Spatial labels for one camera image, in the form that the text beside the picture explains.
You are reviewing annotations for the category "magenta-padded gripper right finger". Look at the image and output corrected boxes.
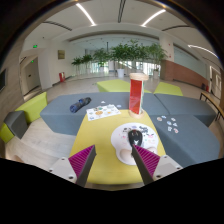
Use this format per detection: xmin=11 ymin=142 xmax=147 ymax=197
xmin=130 ymin=143 xmax=183 ymax=186

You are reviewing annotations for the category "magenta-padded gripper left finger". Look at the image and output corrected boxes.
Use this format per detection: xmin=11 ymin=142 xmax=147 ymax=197
xmin=48 ymin=144 xmax=98 ymax=188

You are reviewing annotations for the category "black computer mouse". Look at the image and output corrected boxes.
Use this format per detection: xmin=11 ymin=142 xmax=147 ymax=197
xmin=127 ymin=129 xmax=144 ymax=148

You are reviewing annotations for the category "long grey upholstered bench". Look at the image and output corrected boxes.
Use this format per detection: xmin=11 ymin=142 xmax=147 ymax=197
xmin=39 ymin=92 xmax=170 ymax=136

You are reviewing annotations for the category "printed sticker sheet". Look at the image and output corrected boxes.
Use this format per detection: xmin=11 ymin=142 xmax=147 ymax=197
xmin=85 ymin=104 xmax=122 ymax=122

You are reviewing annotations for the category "folded dark blue umbrella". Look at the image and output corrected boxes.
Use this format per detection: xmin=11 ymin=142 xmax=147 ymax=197
xmin=69 ymin=96 xmax=93 ymax=114

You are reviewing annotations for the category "lime green upholstered bench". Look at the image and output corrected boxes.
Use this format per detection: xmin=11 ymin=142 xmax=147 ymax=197
xmin=96 ymin=78 xmax=152 ymax=94
xmin=0 ymin=91 xmax=48 ymax=145
xmin=153 ymin=81 xmax=184 ymax=97

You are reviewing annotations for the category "dark grey cube stool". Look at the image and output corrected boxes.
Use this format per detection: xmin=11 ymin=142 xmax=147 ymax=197
xmin=3 ymin=110 xmax=29 ymax=140

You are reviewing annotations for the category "red fire cabinet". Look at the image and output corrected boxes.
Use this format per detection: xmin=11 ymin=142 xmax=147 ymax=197
xmin=58 ymin=71 xmax=66 ymax=84

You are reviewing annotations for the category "wooden bench with black legs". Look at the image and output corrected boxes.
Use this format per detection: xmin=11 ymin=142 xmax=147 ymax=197
xmin=199 ymin=91 xmax=224 ymax=122

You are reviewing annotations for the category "white door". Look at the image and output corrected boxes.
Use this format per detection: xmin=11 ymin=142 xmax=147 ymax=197
xmin=23 ymin=57 xmax=42 ymax=96

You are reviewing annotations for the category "group of potted green plants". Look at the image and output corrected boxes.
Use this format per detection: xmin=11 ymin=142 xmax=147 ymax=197
xmin=70 ymin=39 xmax=169 ymax=80

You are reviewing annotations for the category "group of ceiling light strips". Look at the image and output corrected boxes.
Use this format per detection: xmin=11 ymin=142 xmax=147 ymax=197
xmin=75 ymin=2 xmax=220 ymax=60

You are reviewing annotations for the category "red cylinder with rope ends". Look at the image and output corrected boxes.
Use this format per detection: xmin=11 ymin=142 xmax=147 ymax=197
xmin=128 ymin=72 xmax=150 ymax=120

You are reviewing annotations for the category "gold wall plaque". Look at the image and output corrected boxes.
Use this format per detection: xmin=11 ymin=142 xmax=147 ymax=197
xmin=57 ymin=49 xmax=66 ymax=61

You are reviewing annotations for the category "black wall screen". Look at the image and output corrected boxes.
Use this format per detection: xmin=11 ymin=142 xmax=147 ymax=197
xmin=0 ymin=68 xmax=8 ymax=93

